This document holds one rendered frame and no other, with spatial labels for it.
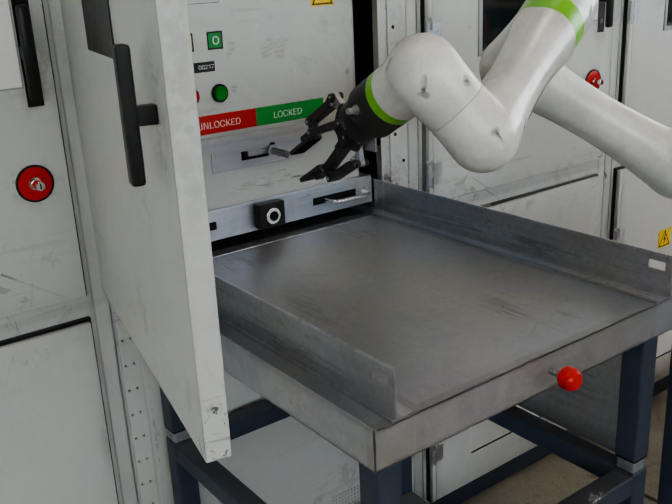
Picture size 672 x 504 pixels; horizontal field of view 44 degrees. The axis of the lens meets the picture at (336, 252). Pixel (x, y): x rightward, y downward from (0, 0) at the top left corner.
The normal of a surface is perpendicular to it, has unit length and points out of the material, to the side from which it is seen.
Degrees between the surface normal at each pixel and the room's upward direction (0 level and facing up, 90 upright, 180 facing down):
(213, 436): 90
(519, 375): 90
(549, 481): 0
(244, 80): 90
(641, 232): 90
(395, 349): 0
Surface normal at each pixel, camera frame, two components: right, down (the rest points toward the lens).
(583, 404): -0.80, 0.23
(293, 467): 0.60, 0.23
